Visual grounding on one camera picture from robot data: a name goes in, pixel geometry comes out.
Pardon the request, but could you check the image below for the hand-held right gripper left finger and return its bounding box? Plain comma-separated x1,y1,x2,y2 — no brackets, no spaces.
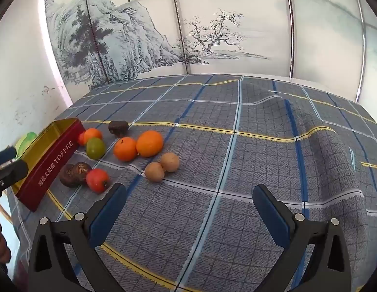
28,183,127,292

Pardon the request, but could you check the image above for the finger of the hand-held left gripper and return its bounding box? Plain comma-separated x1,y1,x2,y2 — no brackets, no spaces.
0,147,17,166
0,160,28,201

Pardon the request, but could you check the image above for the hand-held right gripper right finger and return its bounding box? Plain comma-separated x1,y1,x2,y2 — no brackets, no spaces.
252,184,351,292

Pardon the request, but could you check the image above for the red and gold tin box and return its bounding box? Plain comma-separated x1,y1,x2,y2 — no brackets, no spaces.
12,118,85,213

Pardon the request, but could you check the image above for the dark passion fruit tan patch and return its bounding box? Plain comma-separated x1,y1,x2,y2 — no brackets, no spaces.
73,162,93,184

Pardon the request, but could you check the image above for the dark brown passion fruit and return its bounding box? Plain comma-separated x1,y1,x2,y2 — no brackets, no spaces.
108,121,129,137
59,164,78,187

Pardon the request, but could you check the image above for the brown kiwi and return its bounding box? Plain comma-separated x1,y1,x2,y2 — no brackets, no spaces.
160,153,180,173
145,162,165,183

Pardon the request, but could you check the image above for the green round fruit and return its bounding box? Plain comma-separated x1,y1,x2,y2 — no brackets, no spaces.
86,137,106,160

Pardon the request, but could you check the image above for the deep orange rough tangerine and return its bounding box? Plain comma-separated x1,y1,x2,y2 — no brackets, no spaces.
113,137,138,162

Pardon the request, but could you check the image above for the small orange tangerine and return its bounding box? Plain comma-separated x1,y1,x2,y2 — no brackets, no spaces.
83,128,103,145

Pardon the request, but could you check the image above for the smooth light orange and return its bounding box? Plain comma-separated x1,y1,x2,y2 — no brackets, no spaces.
136,130,164,158

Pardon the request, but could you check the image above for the green tissue pack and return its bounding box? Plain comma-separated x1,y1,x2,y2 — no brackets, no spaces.
14,132,37,157

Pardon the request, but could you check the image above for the blue grey plaid tablecloth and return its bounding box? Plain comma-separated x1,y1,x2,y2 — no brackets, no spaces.
7,73,377,292

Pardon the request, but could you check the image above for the landscape painted screen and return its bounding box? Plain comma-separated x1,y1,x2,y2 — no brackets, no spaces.
44,0,377,104

